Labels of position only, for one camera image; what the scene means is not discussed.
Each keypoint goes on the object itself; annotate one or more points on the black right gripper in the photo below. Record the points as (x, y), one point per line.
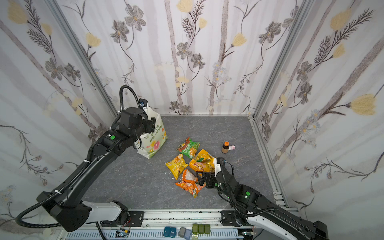
(207, 180)

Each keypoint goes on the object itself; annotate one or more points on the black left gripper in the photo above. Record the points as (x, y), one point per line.
(149, 125)

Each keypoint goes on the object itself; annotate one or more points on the yellow snack bag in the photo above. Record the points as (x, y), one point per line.
(203, 162)

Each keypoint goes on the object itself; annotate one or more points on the white floral paper bag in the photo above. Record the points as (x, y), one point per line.
(149, 144)

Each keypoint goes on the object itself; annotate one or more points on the orange candy snack bag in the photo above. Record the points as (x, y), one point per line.
(190, 183)

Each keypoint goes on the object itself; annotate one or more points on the small yellow chips bag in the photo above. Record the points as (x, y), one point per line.
(177, 166)

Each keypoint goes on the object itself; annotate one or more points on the green corn chips packet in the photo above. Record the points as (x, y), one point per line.
(188, 148)

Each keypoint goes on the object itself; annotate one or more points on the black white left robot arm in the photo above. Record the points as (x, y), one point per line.
(65, 203)

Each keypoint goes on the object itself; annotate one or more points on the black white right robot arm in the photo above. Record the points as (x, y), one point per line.
(251, 208)

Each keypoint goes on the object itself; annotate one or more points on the small brown orange-capped bottle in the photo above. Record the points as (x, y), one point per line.
(225, 147)

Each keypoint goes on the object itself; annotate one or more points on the small pink white object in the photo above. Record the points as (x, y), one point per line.
(231, 147)

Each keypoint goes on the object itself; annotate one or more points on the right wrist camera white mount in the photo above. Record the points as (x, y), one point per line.
(217, 165)

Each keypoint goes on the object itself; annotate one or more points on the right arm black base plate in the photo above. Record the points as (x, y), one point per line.
(228, 219)

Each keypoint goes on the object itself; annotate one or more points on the green case on rail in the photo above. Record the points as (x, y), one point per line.
(201, 229)

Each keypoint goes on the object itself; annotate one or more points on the grey blue case on rail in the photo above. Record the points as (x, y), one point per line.
(185, 233)

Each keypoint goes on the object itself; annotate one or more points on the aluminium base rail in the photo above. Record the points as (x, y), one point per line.
(156, 220)

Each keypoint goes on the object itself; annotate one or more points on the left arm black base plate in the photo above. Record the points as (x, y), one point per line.
(132, 218)

